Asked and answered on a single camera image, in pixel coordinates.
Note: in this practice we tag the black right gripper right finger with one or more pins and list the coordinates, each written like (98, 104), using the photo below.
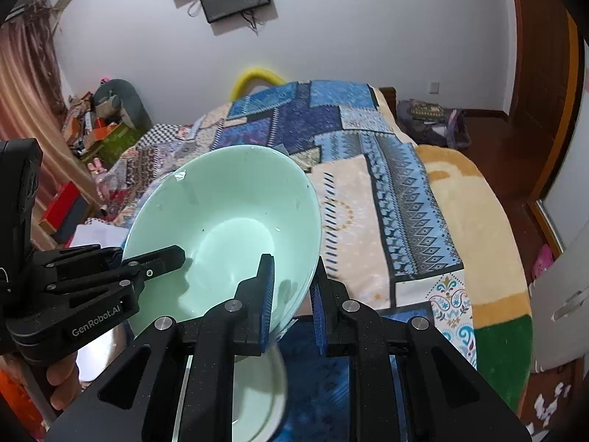
(406, 380)

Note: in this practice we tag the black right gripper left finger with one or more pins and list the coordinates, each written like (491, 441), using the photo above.
(176, 380)

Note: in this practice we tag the mint green plate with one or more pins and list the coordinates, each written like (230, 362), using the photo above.
(259, 397)

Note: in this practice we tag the mint green bowl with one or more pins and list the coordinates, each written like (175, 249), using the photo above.
(226, 209)

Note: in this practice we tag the person's left hand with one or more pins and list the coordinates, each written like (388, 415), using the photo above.
(63, 376)

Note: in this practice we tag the red box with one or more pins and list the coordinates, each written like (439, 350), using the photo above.
(66, 211)

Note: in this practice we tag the pink bunny toy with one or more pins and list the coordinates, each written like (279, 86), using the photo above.
(100, 177)

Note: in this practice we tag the fuzzy beige blanket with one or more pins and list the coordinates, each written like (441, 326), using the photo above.
(495, 280)

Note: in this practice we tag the patchwork patterned tablecloth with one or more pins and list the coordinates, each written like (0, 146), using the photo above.
(383, 234)

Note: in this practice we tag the green cardboard box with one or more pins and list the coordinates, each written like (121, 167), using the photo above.
(109, 150)

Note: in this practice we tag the pink brown curtain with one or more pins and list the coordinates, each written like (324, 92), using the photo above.
(32, 106)

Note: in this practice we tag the grey plush toy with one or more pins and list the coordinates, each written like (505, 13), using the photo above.
(118, 98)

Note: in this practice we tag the dark bag on floor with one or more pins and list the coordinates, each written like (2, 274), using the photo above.
(431, 124)

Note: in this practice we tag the yellow round object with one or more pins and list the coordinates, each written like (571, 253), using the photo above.
(254, 75)

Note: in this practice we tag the brown wooden door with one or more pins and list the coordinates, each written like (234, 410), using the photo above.
(547, 84)

